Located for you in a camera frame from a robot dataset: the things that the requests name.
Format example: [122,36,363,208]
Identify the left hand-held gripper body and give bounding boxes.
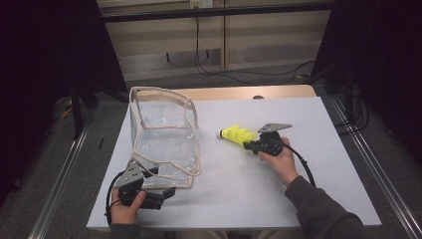
[112,161,148,209]

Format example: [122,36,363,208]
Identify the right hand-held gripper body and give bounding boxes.
[255,122,294,157]

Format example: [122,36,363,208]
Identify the yellow shuttlecock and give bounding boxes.
[217,124,259,147]

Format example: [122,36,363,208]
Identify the clear plastic bag beige trim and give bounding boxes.
[128,86,203,189]

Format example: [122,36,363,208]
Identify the person's right hand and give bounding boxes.
[258,136,300,187]

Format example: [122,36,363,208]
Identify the person's left hand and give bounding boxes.
[109,188,147,225]

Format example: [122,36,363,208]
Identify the white table sheet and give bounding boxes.
[87,97,382,230]

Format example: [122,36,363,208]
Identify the wooden table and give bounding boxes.
[132,84,317,103]

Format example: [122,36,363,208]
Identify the black metal stand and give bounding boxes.
[71,78,101,138]

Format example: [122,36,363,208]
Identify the dark curtain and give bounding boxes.
[312,0,422,167]
[0,0,128,207]

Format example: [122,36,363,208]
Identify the black horizontal bar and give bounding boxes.
[101,2,334,24]

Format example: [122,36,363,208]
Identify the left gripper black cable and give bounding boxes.
[105,170,125,227]

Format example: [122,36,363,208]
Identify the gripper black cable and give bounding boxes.
[105,170,125,227]
[278,138,317,188]

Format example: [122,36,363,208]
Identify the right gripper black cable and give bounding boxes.
[278,138,317,188]

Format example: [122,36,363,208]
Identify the aluminium floor rail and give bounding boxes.
[329,96,422,239]
[28,127,89,239]

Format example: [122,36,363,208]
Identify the black floor cables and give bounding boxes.
[334,86,370,135]

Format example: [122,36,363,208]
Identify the yellow floor cables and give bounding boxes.
[53,96,76,120]

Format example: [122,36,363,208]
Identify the black wall cable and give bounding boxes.
[193,6,317,86]

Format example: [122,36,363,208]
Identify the wall socket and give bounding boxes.
[189,0,214,9]

